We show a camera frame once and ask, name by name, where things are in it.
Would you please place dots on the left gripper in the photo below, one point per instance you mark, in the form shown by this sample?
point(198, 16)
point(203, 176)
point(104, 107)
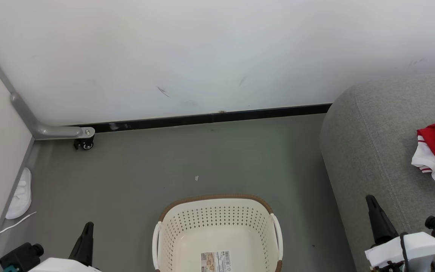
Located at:
point(62, 266)

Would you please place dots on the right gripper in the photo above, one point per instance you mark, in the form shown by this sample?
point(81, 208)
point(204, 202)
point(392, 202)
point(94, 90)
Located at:
point(421, 245)

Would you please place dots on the cream perforated laundry basket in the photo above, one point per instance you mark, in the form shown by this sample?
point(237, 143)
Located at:
point(217, 226)

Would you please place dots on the thin white strip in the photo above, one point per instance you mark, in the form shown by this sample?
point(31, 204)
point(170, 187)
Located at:
point(17, 223)

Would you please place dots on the grey fabric sofa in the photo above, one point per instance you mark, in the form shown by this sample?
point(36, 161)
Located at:
point(368, 151)

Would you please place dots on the white slipper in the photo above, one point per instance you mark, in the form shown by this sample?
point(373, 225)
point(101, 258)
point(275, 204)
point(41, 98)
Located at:
point(19, 196)

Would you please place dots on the small black caster wheel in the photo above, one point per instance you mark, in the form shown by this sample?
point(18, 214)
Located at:
point(84, 144)

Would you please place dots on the black baseboard strip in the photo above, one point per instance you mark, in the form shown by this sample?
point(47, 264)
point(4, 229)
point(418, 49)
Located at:
point(202, 118)

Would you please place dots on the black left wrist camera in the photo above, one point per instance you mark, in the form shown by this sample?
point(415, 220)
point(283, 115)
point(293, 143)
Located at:
point(19, 257)

